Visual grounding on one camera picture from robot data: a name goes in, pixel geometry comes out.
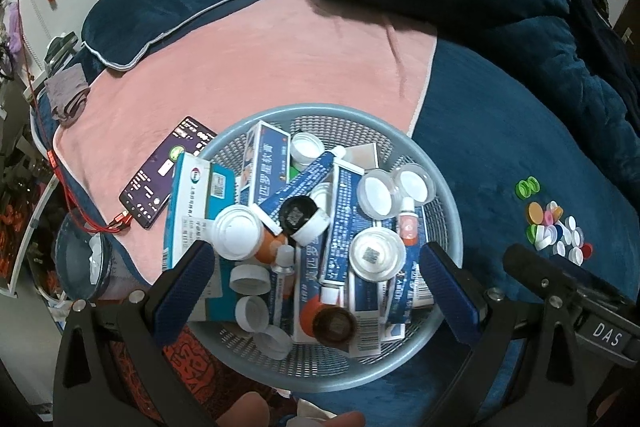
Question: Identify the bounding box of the pink blanket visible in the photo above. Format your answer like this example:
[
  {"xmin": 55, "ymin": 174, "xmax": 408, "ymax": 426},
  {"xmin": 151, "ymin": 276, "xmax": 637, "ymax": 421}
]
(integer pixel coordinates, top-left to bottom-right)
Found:
[{"xmin": 52, "ymin": 0, "xmax": 438, "ymax": 288}]

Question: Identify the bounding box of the black round cap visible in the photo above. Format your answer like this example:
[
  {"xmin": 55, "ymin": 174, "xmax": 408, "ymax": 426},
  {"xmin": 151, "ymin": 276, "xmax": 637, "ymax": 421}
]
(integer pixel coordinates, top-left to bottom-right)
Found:
[{"xmin": 279, "ymin": 197, "xmax": 319, "ymax": 234}]

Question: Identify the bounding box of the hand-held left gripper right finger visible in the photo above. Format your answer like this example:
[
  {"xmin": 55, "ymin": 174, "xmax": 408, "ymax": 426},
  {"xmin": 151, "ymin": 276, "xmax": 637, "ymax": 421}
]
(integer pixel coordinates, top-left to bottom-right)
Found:
[{"xmin": 421, "ymin": 242, "xmax": 591, "ymax": 427}]

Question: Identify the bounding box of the white card box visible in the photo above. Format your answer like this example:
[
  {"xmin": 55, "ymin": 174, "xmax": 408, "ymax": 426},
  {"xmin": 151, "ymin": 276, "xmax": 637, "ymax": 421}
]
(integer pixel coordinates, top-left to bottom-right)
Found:
[{"xmin": 345, "ymin": 143, "xmax": 378, "ymax": 170}]

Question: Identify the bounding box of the orange pill bottle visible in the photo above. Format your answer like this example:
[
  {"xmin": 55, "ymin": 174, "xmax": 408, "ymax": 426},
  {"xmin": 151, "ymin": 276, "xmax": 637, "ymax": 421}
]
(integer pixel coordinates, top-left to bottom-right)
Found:
[{"xmin": 252, "ymin": 232, "xmax": 291, "ymax": 265}]

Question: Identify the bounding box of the small bottle with pink label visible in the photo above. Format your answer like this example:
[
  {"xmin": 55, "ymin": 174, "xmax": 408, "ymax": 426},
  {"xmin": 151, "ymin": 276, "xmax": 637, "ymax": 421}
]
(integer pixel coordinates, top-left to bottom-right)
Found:
[{"xmin": 398, "ymin": 197, "xmax": 420, "ymax": 247}]

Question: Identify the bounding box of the person's left hand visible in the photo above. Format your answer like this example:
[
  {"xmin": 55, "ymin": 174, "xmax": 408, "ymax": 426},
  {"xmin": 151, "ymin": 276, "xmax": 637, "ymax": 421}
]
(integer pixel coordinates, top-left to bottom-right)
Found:
[{"xmin": 215, "ymin": 394, "xmax": 366, "ymax": 427}]

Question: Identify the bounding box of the white tissue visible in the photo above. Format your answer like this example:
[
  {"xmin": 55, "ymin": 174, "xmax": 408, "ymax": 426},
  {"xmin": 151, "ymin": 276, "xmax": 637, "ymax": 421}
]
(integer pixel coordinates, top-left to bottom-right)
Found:
[{"xmin": 287, "ymin": 399, "xmax": 336, "ymax": 427}]

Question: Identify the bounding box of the small clear dropper bottle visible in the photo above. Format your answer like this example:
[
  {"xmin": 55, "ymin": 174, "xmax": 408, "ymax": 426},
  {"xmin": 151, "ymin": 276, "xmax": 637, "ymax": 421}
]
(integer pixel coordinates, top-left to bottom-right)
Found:
[{"xmin": 272, "ymin": 244, "xmax": 296, "ymax": 325}]

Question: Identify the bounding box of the smartphone with purple screen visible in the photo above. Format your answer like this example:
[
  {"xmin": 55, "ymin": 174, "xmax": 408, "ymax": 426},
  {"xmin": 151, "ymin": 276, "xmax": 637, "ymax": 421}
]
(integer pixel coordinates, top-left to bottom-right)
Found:
[{"xmin": 119, "ymin": 116, "xmax": 218, "ymax": 230}]

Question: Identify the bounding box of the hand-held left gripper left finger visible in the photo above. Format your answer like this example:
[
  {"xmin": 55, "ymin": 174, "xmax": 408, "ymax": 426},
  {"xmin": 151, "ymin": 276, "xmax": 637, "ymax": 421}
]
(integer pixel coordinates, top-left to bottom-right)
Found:
[{"xmin": 52, "ymin": 241, "xmax": 216, "ymax": 427}]

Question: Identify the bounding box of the orange bottle with dark cap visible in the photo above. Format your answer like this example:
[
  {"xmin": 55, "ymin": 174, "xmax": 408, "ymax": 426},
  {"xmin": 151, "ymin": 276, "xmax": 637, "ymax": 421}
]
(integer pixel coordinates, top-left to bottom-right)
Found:
[{"xmin": 300, "ymin": 296, "xmax": 358, "ymax": 348}]

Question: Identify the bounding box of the red patterned cloth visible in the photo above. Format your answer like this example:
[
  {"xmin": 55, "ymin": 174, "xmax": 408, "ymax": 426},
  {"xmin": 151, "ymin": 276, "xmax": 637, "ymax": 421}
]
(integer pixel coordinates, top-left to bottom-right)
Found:
[{"xmin": 107, "ymin": 326, "xmax": 243, "ymax": 425}]

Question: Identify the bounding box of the grey-blue mesh plastic basket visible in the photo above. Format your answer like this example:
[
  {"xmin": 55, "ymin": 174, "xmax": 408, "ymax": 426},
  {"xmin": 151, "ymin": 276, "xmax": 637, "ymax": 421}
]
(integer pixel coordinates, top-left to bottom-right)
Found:
[{"xmin": 172, "ymin": 104, "xmax": 463, "ymax": 393}]

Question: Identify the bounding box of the wide white jar lid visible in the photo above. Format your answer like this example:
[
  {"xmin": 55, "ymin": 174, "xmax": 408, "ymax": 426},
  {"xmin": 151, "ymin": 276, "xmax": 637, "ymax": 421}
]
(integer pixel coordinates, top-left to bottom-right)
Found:
[{"xmin": 212, "ymin": 205, "xmax": 263, "ymax": 260}]

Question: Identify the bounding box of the pile of mixed bottle caps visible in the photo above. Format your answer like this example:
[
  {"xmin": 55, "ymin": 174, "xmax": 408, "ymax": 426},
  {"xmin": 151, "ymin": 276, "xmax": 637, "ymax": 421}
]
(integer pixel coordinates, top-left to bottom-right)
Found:
[{"xmin": 525, "ymin": 201, "xmax": 595, "ymax": 265}]

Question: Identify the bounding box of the teal white medicine box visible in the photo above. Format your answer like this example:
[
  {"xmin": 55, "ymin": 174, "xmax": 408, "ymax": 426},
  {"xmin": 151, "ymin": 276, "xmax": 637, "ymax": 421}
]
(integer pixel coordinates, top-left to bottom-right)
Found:
[{"xmin": 160, "ymin": 152, "xmax": 241, "ymax": 323}]

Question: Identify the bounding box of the grey purple folded cloth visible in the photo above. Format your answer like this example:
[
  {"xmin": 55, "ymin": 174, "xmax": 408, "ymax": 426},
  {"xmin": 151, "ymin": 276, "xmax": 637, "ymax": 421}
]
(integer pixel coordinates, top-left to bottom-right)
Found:
[{"xmin": 44, "ymin": 66, "xmax": 92, "ymax": 128}]

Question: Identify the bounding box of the clear round container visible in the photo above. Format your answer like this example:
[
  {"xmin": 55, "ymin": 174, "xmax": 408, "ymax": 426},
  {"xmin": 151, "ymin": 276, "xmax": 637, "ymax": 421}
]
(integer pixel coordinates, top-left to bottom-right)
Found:
[{"xmin": 54, "ymin": 207, "xmax": 114, "ymax": 303}]

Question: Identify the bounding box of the red charging cable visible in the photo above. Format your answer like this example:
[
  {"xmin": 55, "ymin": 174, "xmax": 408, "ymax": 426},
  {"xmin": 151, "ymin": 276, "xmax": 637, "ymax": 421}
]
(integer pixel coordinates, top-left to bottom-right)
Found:
[{"xmin": 14, "ymin": 0, "xmax": 137, "ymax": 236}]

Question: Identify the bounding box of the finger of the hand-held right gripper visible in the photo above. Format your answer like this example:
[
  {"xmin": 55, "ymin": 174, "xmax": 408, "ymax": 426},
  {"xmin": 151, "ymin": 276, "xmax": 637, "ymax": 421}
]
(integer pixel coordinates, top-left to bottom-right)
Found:
[{"xmin": 502, "ymin": 244, "xmax": 581, "ymax": 303}]

